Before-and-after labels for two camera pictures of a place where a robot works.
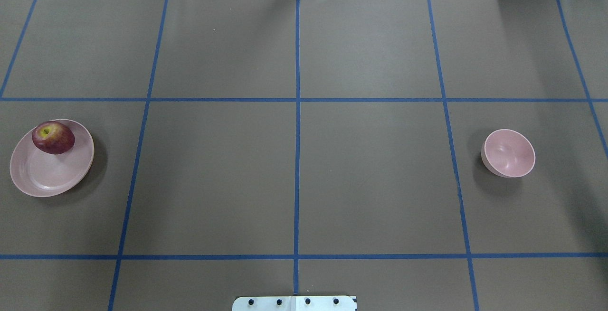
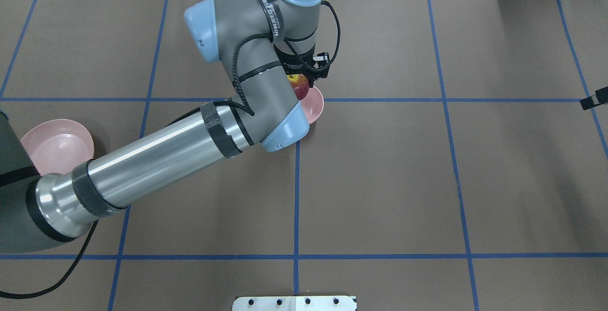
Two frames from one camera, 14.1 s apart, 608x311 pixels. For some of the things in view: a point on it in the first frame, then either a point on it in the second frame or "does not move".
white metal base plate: [295, 303] does not move
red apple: [53, 137] -> [300, 84]
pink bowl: [508, 153] -> [313, 104]
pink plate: [35, 173] does not move
